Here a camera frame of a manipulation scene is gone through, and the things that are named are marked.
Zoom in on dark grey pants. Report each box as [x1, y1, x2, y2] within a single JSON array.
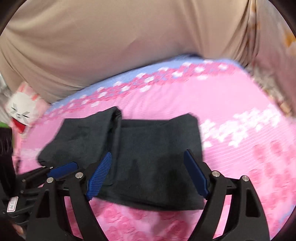
[[38, 107, 204, 211]]

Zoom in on green plush toy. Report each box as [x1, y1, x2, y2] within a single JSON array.
[[0, 122, 9, 128]]

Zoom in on white bunny face pillow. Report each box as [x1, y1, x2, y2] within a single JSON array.
[[5, 81, 50, 139]]

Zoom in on pink floral bed cover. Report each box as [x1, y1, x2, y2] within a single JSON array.
[[18, 57, 295, 237]]

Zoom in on beige fabric sheet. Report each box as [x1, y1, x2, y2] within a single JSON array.
[[0, 0, 260, 103]]

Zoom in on floral curtain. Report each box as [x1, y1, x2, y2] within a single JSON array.
[[247, 1, 295, 116]]

